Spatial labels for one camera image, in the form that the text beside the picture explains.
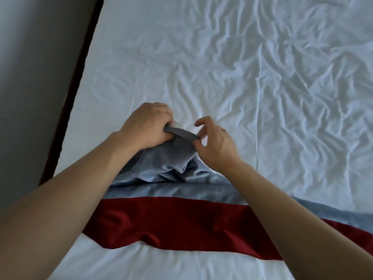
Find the person's left forearm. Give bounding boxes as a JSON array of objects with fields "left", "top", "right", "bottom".
[{"left": 0, "top": 132, "right": 143, "bottom": 280}]

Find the person's right hand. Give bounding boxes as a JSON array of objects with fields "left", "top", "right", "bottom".
[{"left": 192, "top": 116, "right": 244, "bottom": 173}]

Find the white bed sheet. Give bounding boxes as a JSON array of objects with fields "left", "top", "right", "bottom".
[{"left": 48, "top": 0, "right": 373, "bottom": 280}]

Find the grey shirt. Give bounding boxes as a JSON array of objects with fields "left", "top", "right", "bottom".
[{"left": 102, "top": 127, "right": 373, "bottom": 231}]

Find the person's left hand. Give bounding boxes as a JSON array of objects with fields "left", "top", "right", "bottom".
[{"left": 117, "top": 102, "right": 175, "bottom": 151}]

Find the person's right forearm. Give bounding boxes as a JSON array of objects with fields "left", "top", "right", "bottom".
[{"left": 224, "top": 162, "right": 373, "bottom": 280}]

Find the red bed runner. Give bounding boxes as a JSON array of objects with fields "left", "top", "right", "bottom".
[{"left": 82, "top": 197, "right": 373, "bottom": 262}]

